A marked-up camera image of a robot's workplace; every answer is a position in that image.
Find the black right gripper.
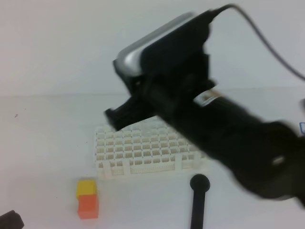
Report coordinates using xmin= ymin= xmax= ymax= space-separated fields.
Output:
xmin=104 ymin=71 xmax=217 ymax=131

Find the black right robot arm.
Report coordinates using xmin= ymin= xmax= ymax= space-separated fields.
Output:
xmin=105 ymin=73 xmax=305 ymax=203

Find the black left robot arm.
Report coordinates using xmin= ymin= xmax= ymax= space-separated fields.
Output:
xmin=0 ymin=210 xmax=24 ymax=229

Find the white test tube rack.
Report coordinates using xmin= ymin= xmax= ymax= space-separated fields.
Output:
xmin=93 ymin=118 xmax=207 ymax=180

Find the black stand with round head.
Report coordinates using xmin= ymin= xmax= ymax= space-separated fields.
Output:
xmin=190 ymin=174 xmax=210 ymax=229

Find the yellow block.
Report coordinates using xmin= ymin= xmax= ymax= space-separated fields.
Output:
xmin=76 ymin=179 xmax=97 ymax=199

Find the orange block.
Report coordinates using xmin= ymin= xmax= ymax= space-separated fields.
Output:
xmin=78 ymin=194 xmax=99 ymax=219

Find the blue square marker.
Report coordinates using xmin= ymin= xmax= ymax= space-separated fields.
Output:
xmin=299 ymin=122 xmax=305 ymax=135

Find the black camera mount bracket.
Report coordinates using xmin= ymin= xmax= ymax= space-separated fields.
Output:
xmin=128 ymin=10 xmax=216 ymax=96

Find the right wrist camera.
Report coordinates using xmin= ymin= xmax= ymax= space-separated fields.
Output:
xmin=112 ymin=11 xmax=198 ymax=79

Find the black right camera cable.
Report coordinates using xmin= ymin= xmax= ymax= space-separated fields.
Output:
xmin=209 ymin=3 xmax=305 ymax=81

